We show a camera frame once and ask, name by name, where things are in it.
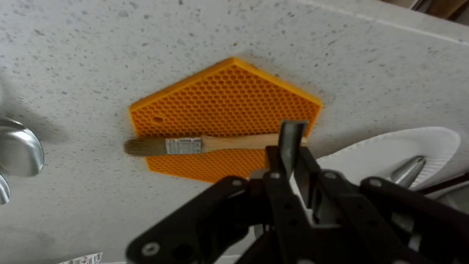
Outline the white paper plate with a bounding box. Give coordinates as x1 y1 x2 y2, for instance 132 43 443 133
316 126 462 192

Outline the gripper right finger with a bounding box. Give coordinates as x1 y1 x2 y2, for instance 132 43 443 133
293 121 469 264

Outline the orange honeycomb silicone mat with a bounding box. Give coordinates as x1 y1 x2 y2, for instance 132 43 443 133
128 57 323 184

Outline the printed paper scrap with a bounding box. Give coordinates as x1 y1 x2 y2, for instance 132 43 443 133
58 252 104 264

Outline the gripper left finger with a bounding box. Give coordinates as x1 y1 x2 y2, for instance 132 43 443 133
126 120 320 264

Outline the silver utensil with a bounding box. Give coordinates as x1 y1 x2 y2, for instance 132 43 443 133
0 173 11 205

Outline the large silver spoon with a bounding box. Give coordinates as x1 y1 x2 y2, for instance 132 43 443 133
0 117 45 178

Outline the wooden handled paint brush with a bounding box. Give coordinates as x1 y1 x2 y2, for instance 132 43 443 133
123 133 308 157

